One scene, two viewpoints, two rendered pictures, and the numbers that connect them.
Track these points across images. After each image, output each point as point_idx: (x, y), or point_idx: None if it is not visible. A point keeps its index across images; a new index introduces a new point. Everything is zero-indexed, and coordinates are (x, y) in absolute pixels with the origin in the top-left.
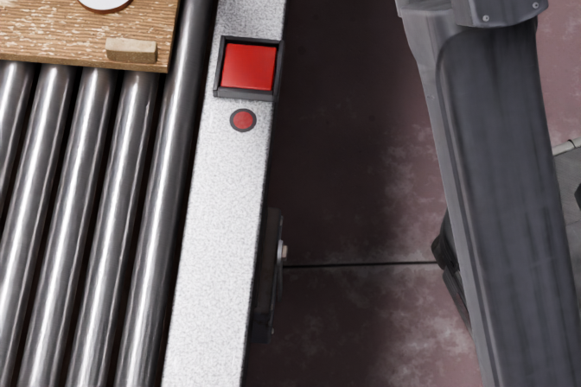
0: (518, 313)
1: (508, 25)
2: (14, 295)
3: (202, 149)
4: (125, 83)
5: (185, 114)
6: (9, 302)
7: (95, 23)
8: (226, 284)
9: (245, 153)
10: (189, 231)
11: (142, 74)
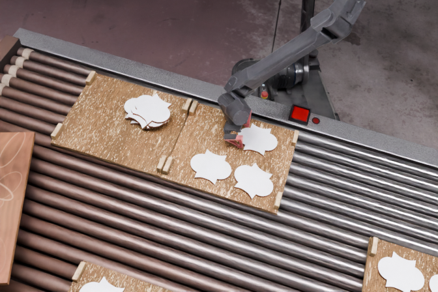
0: None
1: None
2: (369, 186)
3: (324, 131)
4: (298, 146)
5: (312, 133)
6: (371, 187)
7: (279, 148)
8: (367, 135)
9: (326, 122)
10: (350, 140)
11: (297, 141)
